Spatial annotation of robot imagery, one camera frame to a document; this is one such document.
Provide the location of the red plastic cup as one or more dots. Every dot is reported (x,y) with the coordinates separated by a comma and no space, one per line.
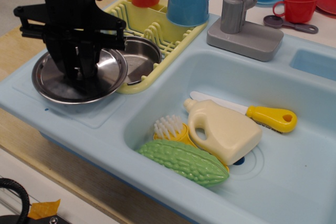
(296,11)

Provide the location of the grey toy faucet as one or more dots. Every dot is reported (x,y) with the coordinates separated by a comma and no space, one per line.
(232,33)

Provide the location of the light blue toy sink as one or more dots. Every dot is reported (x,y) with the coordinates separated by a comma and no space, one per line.
(286,178)

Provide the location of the yellow tape piece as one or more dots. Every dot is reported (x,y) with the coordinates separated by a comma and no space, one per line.
(43,209)

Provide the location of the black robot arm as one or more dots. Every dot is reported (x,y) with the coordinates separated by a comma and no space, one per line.
(74,32)

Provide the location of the small steel pot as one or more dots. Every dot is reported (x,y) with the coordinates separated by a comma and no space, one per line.
(141,54)

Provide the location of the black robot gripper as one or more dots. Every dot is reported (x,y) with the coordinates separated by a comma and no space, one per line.
(64,25)

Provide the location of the yellow white dish brush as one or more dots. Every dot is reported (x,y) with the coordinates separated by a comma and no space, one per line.
(173,129)

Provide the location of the yellow plastic dish rack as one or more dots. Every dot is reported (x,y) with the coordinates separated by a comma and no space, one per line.
(151,23)

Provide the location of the blue sink drain plug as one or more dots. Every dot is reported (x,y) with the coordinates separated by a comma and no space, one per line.
(240,161)

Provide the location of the black metal bracket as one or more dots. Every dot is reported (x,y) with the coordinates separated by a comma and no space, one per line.
(48,220)

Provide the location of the grey measuring spoon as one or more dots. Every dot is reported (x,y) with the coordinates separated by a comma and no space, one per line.
(277,22)

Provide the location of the shiny steel pot lid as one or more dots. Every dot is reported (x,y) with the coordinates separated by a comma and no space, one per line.
(53,85)

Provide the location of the yellow-handled toy knife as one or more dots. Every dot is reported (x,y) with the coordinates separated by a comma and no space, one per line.
(280,120)

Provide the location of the blue upside-down plastic cup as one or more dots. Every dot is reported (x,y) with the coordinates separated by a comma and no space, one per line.
(188,13)

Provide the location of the cream toy detergent bottle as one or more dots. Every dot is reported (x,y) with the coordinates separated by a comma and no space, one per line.
(224,133)

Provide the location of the green toy bitter gourd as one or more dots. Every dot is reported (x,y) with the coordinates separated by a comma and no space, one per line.
(192,163)

